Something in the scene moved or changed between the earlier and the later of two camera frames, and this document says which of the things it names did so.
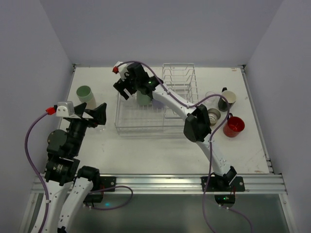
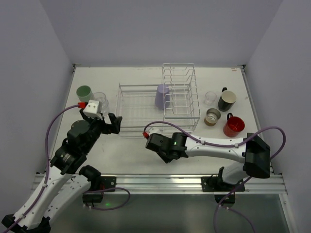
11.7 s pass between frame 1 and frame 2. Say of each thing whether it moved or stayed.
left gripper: moved
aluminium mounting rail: stayed
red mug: stayed
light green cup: stayed
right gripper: moved
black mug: stayed
